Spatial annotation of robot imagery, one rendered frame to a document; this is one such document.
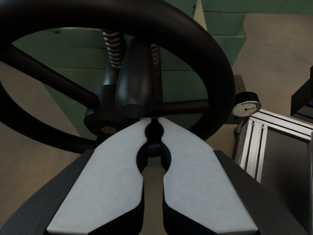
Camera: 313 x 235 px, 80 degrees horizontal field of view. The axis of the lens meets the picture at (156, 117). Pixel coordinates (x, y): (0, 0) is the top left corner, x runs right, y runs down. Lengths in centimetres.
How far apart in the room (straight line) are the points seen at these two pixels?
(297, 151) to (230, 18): 82
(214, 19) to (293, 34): 184
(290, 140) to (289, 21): 146
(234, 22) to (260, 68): 131
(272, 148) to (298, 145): 13
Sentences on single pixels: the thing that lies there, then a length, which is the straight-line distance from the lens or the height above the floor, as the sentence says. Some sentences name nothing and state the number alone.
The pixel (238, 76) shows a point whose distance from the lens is 59.
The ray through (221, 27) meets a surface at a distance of 38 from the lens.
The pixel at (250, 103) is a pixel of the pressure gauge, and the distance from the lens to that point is 46.
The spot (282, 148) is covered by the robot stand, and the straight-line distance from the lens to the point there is 105.
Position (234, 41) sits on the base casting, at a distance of 40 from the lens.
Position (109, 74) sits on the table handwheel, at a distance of 26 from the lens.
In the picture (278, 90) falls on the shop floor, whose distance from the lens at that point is 158.
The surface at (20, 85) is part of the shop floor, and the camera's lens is 161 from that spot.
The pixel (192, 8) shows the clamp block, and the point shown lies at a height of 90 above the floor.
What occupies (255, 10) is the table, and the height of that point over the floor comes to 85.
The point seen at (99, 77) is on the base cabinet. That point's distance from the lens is 46.
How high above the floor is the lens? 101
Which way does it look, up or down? 59 degrees down
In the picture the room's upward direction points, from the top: 2 degrees clockwise
